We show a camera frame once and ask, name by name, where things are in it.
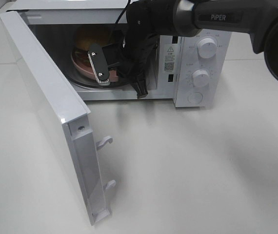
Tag white microwave knob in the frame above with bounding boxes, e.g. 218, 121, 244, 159
197, 37, 218, 59
191, 69, 210, 88

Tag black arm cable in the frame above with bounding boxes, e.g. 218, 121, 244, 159
109, 0, 131, 42

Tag white microwave oven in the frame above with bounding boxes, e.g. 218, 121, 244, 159
7, 0, 231, 107

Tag white microwave door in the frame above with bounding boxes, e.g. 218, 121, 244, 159
0, 11, 116, 224

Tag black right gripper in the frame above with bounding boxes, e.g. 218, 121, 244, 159
103, 29, 154, 99

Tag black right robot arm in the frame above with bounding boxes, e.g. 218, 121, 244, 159
102, 0, 278, 98

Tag pink round plate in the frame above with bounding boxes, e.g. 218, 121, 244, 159
70, 47, 120, 83

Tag lower white microwave knob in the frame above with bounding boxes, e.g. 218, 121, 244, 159
191, 69, 210, 88

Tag burger with lettuce and cheese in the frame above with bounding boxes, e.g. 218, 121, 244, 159
73, 26, 113, 68

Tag glass microwave turntable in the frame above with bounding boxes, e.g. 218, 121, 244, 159
64, 69, 133, 90

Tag upper white microwave knob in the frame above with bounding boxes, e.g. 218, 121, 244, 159
197, 37, 218, 59

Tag round white door button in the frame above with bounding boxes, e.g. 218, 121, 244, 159
188, 92, 203, 105

